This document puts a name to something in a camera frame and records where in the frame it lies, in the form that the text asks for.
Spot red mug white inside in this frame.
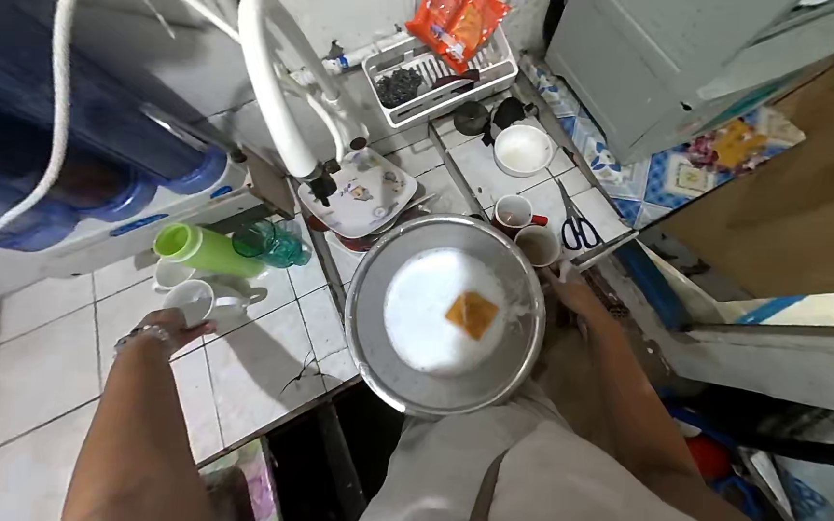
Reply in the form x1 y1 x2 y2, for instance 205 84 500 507
491 194 549 237

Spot brown board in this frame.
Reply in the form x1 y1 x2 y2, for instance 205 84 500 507
652 32 834 302

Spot white floral square plate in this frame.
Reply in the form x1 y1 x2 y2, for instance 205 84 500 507
297 148 418 240

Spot dark metal scouring pad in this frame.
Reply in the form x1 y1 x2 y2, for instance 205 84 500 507
375 68 424 110

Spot white pipe with blue fitting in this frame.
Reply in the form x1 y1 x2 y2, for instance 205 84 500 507
290 30 412 89

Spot grey cabinet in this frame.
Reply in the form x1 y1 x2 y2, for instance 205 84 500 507
545 0 834 165

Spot white plastic basket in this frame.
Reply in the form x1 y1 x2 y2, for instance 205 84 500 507
362 23 519 129

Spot black crumpled object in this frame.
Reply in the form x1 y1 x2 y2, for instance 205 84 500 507
482 97 540 147

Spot person's left forearm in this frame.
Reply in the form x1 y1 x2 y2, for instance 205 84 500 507
61 324 215 521

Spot white filter bracket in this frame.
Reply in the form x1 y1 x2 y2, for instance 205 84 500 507
19 148 253 279

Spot dark red plate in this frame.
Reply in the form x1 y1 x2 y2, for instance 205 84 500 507
304 206 418 254

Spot white rope-like hose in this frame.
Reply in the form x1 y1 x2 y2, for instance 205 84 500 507
0 0 78 243

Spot large round metal basin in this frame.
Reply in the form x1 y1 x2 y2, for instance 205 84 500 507
345 214 547 416

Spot person's left hand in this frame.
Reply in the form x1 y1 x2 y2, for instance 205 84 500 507
116 307 217 357

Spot dark brown object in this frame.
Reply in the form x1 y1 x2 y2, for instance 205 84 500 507
431 69 481 95

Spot white faucet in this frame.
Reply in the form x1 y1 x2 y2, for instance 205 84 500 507
237 0 370 207

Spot scissors with dark blue handles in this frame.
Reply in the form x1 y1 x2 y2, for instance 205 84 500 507
556 178 603 252

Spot white thin hose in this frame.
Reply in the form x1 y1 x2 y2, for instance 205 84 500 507
181 0 346 164

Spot red round object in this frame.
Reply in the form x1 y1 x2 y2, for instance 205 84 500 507
683 433 735 481

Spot person's body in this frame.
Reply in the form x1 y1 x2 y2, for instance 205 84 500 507
359 384 696 521

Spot person's right forearm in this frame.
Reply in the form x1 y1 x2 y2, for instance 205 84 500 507
581 298 754 521

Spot person's right hand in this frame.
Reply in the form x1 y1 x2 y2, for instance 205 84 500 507
542 262 608 325

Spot blue white patterned tablecloth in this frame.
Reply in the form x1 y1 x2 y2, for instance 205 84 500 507
520 54 809 231

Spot dark round lid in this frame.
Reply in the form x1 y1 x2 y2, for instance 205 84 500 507
453 100 490 137

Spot white round bowl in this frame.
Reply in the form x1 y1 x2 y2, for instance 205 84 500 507
493 124 556 178

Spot orange red plastic packet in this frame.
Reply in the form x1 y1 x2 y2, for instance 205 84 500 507
405 0 511 75

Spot small white cup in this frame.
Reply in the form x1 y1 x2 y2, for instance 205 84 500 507
152 258 196 293

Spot orange square sponge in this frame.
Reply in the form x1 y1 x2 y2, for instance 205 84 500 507
445 291 500 341

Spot teal transparent glass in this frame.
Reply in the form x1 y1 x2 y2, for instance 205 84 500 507
232 219 312 269

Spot beige mug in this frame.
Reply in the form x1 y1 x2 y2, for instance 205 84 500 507
514 224 561 269

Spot light green plastic tumbler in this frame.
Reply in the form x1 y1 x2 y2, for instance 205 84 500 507
153 222 266 279

